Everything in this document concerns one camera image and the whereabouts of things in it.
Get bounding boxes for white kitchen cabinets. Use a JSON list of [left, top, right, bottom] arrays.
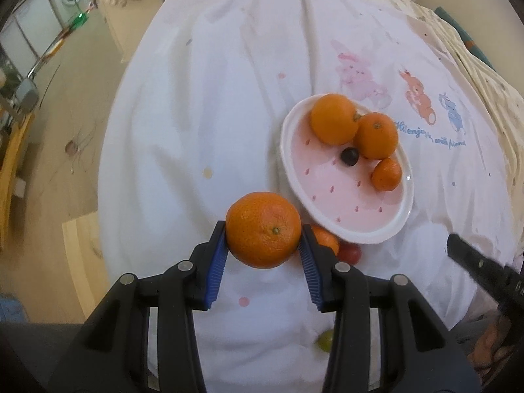
[[0, 0, 64, 74]]

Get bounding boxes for red plum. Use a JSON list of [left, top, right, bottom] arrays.
[[338, 243, 363, 265]]

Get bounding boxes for beige dotted quilt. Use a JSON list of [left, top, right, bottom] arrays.
[[348, 0, 524, 164]]

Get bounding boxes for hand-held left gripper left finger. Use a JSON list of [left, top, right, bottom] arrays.
[[49, 220, 230, 393]]

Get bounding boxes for grey box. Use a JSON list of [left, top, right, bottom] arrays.
[[15, 78, 39, 113]]

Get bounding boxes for pink strawberry-pattern plate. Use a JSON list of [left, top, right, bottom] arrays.
[[280, 93, 415, 245]]

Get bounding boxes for yellow wooden shelf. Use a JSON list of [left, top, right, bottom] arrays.
[[0, 104, 35, 254]]

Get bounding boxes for light wooden board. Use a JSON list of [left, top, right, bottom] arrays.
[[61, 211, 109, 320]]

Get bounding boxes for tangerine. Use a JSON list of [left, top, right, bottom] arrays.
[[225, 191, 303, 270], [371, 158, 403, 192], [311, 225, 340, 256]]

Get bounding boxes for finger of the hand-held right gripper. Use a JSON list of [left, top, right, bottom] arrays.
[[446, 233, 524, 308]]

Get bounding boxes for green plum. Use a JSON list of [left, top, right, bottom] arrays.
[[316, 329, 334, 353]]

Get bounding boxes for large orange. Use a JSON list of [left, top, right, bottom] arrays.
[[310, 93, 361, 146], [354, 112, 399, 160]]

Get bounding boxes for teal pillow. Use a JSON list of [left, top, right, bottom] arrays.
[[434, 6, 498, 70]]

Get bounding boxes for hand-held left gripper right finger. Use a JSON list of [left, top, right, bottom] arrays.
[[297, 225, 481, 393]]

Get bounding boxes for person's right hand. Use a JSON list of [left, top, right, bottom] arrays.
[[469, 315, 518, 371]]

